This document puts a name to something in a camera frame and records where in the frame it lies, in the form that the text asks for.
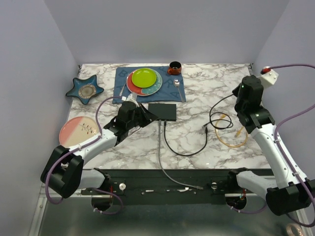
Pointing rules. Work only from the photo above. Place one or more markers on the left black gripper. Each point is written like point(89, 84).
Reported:
point(148, 117)

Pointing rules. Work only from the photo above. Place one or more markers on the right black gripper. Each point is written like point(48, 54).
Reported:
point(236, 91)

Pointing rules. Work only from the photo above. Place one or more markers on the black network switch box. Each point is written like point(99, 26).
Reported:
point(163, 111)

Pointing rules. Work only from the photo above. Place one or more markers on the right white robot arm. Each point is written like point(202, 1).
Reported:
point(291, 190)

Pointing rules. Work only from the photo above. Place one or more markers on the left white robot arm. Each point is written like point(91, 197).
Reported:
point(64, 172)

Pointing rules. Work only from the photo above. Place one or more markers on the silver fork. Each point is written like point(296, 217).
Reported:
point(123, 87)

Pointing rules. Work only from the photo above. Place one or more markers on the red and teal plate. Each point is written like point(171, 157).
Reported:
point(144, 91)

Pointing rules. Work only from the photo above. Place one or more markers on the lime green plate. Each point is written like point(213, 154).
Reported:
point(143, 77)

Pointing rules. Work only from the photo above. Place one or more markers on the blue cloth placemat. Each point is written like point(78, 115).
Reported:
point(167, 93)

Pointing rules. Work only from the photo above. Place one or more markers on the blue star shaped dish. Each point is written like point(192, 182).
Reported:
point(85, 89)

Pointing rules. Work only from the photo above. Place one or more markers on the pink and cream plate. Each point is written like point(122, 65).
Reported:
point(77, 130)

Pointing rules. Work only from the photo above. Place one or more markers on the silver spoon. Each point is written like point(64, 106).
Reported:
point(177, 84)

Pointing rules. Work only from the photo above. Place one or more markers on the brown ceramic mug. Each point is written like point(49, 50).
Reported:
point(175, 68)

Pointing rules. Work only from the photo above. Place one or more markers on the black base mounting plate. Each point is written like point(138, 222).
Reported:
point(174, 187)

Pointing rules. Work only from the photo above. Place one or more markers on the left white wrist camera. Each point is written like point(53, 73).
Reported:
point(131, 97)

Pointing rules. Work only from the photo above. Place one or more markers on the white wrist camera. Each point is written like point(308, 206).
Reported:
point(131, 97)
point(268, 77)

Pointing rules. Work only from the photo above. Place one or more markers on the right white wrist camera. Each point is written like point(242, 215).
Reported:
point(268, 77)

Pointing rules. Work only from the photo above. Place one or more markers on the aluminium rail frame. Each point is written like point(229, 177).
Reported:
point(75, 216)

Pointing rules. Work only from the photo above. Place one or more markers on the pink ring object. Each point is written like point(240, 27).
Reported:
point(293, 229)

